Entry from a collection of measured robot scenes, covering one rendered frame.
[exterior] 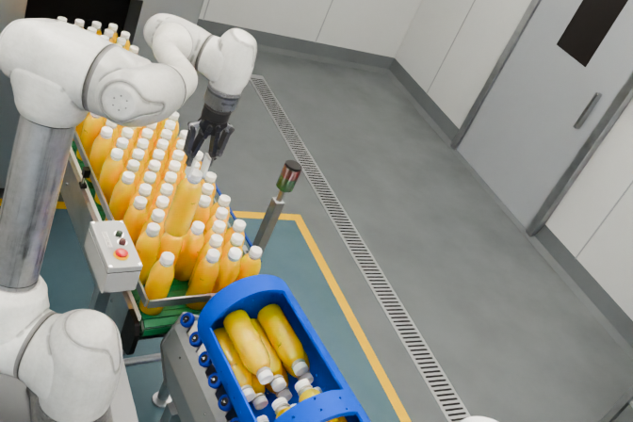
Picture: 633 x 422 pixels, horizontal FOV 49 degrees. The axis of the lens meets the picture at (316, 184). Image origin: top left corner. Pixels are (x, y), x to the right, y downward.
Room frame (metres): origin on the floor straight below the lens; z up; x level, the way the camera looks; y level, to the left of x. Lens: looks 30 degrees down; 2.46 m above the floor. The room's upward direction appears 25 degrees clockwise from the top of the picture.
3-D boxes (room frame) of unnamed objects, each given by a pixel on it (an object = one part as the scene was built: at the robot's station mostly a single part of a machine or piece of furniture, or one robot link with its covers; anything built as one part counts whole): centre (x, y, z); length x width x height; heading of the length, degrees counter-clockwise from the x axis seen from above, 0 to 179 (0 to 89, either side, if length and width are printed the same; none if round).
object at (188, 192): (1.64, 0.32, 1.26); 0.07 x 0.07 x 0.19
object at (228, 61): (1.65, 0.34, 1.73); 0.13 x 0.11 x 0.16; 87
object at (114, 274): (1.55, 0.46, 1.05); 0.20 x 0.10 x 0.10; 43
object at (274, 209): (2.12, 0.10, 0.55); 0.04 x 0.04 x 1.10; 43
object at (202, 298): (1.65, 0.16, 0.96); 0.40 x 0.01 x 0.03; 133
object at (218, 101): (1.65, 0.32, 1.62); 0.09 x 0.09 x 0.06
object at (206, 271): (1.67, 0.20, 1.00); 0.07 x 0.07 x 0.19
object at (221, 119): (1.65, 0.32, 1.55); 0.08 x 0.07 x 0.09; 133
